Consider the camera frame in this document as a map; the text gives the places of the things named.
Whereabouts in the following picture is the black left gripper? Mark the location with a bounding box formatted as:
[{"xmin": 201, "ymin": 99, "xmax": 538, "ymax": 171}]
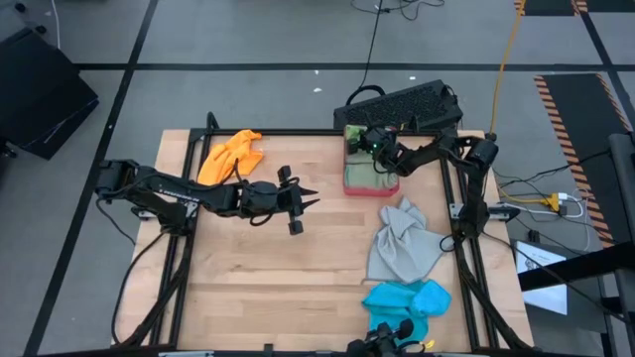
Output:
[{"xmin": 240, "ymin": 166, "xmax": 321, "ymax": 237}]

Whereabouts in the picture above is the pale green microfiber towel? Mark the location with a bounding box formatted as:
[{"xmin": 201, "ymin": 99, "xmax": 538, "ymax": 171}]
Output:
[{"xmin": 343, "ymin": 159, "xmax": 399, "ymax": 191}]

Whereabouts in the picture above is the orange microfiber towel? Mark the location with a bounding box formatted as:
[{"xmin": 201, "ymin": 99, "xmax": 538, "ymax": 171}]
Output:
[{"xmin": 196, "ymin": 129, "xmax": 265, "ymax": 187}]

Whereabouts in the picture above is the grey microfiber towel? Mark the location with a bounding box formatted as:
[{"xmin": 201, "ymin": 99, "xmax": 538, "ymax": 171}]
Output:
[{"xmin": 365, "ymin": 196, "xmax": 448, "ymax": 285}]

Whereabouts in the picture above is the blue microfiber towel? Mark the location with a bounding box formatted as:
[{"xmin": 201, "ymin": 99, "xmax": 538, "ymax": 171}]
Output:
[{"xmin": 361, "ymin": 280, "xmax": 452, "ymax": 344}]

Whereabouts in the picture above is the black perforated computer case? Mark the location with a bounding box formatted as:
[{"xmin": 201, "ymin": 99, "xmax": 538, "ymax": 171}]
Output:
[{"xmin": 332, "ymin": 78, "xmax": 463, "ymax": 133}]

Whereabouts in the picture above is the red plastic tray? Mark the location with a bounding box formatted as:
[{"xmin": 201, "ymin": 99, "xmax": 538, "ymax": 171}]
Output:
[{"xmin": 341, "ymin": 123, "xmax": 401, "ymax": 198}]

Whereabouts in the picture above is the yellow plug connector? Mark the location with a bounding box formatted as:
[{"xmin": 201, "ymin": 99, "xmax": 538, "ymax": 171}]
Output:
[{"xmin": 497, "ymin": 187, "xmax": 562, "ymax": 212}]

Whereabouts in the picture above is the hazard-striped black floor mat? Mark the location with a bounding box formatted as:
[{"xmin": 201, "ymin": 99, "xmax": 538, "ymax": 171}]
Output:
[
  {"xmin": 534, "ymin": 72, "xmax": 635, "ymax": 249},
  {"xmin": 514, "ymin": 0, "xmax": 635, "ymax": 16}
]

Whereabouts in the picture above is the white printed sheet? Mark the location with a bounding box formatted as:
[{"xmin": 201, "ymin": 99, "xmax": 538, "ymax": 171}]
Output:
[{"xmin": 513, "ymin": 239, "xmax": 570, "ymax": 316}]

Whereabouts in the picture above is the black stand beam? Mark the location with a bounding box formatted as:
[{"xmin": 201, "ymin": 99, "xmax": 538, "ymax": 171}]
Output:
[{"xmin": 517, "ymin": 132, "xmax": 635, "ymax": 357}]

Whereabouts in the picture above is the large black case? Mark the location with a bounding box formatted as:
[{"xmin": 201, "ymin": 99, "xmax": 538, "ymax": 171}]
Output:
[{"xmin": 0, "ymin": 27, "xmax": 100, "ymax": 161}]

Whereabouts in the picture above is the black metal table frame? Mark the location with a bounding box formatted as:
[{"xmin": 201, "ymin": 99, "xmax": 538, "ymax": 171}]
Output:
[{"xmin": 112, "ymin": 111, "xmax": 536, "ymax": 357}]

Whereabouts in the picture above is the black hanging cable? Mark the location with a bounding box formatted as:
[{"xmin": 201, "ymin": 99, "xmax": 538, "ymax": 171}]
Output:
[{"xmin": 345, "ymin": 0, "xmax": 446, "ymax": 106}]

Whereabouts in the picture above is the silver base bracket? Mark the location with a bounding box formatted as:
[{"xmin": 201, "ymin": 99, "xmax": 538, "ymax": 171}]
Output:
[
  {"xmin": 448, "ymin": 202, "xmax": 521, "ymax": 222},
  {"xmin": 131, "ymin": 205, "xmax": 199, "ymax": 222}
]

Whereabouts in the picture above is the yellow hanging cable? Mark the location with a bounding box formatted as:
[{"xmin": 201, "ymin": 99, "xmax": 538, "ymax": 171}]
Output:
[{"xmin": 484, "ymin": 0, "xmax": 527, "ymax": 143}]

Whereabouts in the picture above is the white power cable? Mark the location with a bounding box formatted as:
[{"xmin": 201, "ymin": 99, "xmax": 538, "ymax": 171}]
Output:
[{"xmin": 495, "ymin": 190, "xmax": 592, "ymax": 252}]

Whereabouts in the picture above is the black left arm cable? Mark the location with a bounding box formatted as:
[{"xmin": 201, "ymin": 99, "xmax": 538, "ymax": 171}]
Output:
[{"xmin": 93, "ymin": 197, "xmax": 171, "ymax": 344}]

